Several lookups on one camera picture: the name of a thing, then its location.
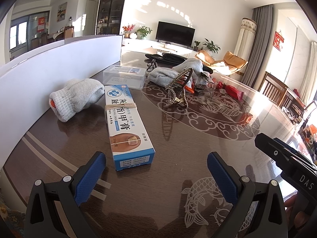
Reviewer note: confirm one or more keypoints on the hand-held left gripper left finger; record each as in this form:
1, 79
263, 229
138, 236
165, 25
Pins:
89, 178

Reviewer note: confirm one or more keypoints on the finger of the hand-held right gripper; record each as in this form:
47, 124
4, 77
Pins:
271, 148

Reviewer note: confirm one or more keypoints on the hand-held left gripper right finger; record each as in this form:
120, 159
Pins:
223, 178

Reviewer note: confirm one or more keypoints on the white blue ointment box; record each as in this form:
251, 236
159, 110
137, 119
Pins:
123, 133

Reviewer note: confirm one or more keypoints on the grey knit glove orange cuff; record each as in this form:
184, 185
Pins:
161, 76
190, 64
74, 96

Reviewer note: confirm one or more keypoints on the clear lens eyeglasses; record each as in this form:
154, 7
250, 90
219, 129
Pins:
151, 65

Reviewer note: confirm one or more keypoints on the person's right hand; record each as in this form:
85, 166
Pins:
298, 218

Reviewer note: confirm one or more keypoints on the cluttered wooden side table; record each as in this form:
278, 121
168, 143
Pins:
304, 126

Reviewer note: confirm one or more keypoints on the wooden slatted chair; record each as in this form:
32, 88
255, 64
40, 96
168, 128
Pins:
271, 86
292, 101

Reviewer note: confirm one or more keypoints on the red foil packet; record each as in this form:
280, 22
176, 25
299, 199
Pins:
234, 91

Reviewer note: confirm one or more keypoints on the tan rubber band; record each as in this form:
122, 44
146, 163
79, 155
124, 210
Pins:
121, 106

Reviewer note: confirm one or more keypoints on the white sheer curtain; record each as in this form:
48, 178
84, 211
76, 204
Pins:
308, 72

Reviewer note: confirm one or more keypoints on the patterned cloth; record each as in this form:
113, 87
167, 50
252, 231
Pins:
10, 218

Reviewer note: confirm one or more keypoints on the orange cushion lounge chair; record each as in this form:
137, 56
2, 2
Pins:
205, 57
234, 62

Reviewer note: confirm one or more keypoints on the clear plastic box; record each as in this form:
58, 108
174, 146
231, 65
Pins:
123, 79

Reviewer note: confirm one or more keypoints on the grey curtain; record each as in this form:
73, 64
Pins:
260, 42

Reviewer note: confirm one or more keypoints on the rhinestone hair claw clip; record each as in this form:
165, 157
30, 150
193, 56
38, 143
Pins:
176, 79

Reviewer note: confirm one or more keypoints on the white embroidered appliance cover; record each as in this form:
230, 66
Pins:
245, 39

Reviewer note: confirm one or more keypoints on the large potted plant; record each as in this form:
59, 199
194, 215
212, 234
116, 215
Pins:
210, 45

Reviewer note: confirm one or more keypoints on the white partition board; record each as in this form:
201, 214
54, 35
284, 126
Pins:
49, 62

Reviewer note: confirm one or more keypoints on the small potted plant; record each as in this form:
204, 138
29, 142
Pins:
197, 45

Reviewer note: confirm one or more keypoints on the black ribbed bag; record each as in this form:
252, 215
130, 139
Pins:
168, 58

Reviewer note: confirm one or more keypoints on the white television console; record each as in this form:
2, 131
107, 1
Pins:
148, 45

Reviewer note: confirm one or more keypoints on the brown dining chair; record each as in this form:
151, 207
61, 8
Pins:
68, 32

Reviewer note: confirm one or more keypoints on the white round vase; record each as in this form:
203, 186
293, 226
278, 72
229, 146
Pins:
133, 35

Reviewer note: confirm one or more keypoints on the black flat television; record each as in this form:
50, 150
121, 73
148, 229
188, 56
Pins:
173, 33

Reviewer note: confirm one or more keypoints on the red flower arrangement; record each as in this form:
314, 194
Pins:
128, 28

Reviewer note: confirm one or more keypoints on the leafy green potted plant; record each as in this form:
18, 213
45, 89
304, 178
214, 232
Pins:
143, 31

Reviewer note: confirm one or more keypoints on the sliding glass door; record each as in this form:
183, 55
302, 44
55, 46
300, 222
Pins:
24, 32

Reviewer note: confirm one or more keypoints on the white door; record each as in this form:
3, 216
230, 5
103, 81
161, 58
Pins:
91, 17

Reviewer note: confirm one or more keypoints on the red door poster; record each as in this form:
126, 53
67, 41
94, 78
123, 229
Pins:
41, 24

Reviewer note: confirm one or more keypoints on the framed landscape painting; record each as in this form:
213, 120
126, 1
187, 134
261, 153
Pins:
62, 12

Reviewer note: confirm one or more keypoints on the dark glass display cabinet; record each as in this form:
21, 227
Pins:
111, 7

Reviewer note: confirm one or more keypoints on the red wall hanging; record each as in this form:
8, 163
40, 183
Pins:
278, 41

